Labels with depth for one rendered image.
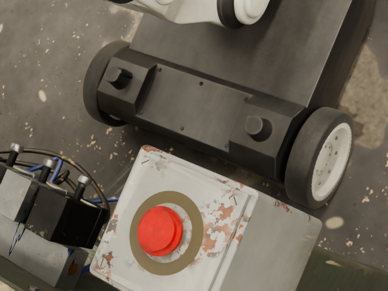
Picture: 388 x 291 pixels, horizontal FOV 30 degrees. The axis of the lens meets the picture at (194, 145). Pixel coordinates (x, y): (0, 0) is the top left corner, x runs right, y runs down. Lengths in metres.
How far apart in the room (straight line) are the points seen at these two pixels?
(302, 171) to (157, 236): 0.80
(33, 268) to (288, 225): 0.38
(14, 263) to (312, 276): 0.36
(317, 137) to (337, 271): 0.48
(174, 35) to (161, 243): 1.05
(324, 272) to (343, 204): 0.65
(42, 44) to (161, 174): 1.45
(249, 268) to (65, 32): 1.46
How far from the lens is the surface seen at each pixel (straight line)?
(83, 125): 1.85
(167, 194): 0.59
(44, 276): 0.89
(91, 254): 1.55
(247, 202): 0.56
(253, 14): 1.38
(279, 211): 0.60
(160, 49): 1.58
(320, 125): 1.36
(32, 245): 0.91
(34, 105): 1.97
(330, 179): 1.49
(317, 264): 0.84
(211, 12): 1.35
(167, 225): 0.57
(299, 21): 1.46
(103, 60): 1.62
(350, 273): 0.96
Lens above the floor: 1.43
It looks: 59 degrees down
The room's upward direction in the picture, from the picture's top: 63 degrees counter-clockwise
